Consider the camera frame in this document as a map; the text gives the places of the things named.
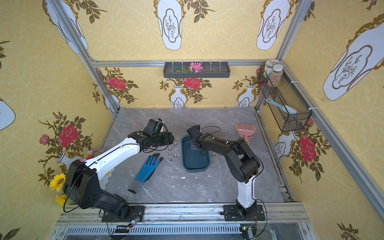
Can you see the colourful artificial flower bouquet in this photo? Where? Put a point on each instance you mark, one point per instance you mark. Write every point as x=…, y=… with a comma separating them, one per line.
x=58, y=181

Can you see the spice jar white lid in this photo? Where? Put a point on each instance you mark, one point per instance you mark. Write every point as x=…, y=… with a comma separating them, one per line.
x=275, y=75

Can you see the black wire mesh basket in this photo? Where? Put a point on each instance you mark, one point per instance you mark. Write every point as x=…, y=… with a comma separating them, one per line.
x=285, y=94

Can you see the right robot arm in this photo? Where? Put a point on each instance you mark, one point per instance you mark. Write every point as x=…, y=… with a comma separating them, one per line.
x=243, y=164

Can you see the pink plastic comb brush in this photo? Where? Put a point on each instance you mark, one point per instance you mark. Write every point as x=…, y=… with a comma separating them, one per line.
x=245, y=131

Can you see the light blue brush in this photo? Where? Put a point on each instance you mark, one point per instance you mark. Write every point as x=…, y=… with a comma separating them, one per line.
x=285, y=108

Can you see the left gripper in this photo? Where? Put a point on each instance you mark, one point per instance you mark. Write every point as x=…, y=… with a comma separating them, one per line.
x=163, y=139

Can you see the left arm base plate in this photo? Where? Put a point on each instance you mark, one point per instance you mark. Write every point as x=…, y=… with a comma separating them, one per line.
x=132, y=213

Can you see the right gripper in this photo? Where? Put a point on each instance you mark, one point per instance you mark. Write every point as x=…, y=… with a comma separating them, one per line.
x=194, y=141

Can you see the pink flower on shelf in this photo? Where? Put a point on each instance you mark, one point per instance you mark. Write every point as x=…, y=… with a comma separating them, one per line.
x=195, y=67

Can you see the glass jar behind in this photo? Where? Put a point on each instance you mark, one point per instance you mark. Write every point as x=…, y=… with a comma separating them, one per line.
x=269, y=66

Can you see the teal plastic storage box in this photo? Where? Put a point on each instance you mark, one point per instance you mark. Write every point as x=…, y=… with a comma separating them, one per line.
x=194, y=160

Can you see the dark grey wall shelf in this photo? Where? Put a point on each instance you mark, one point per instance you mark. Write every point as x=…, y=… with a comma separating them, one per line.
x=212, y=69

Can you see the blue grey work glove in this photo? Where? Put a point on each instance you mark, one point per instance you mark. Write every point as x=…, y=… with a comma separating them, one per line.
x=145, y=172

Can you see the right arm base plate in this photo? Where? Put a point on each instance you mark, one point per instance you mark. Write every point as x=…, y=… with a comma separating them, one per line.
x=237, y=212

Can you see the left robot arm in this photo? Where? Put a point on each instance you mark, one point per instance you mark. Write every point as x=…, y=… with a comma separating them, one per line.
x=82, y=184

